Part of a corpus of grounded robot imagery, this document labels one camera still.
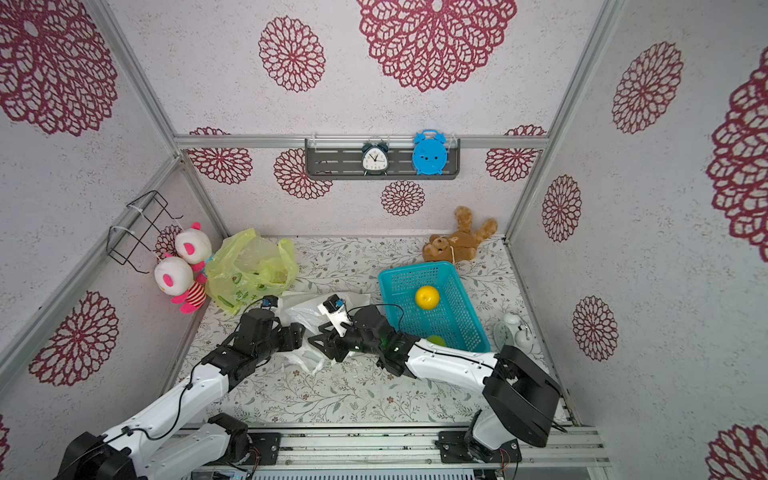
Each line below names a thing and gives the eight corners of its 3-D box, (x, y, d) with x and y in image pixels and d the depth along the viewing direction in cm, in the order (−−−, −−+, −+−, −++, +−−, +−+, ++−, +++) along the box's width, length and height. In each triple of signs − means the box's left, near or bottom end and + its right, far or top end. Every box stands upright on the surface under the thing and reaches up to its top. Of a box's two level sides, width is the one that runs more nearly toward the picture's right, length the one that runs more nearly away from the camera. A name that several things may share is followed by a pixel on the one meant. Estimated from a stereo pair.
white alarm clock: (506, 363, 90) (521, 345, 80) (490, 335, 96) (502, 315, 86) (519, 359, 91) (536, 341, 81) (503, 331, 97) (516, 311, 87)
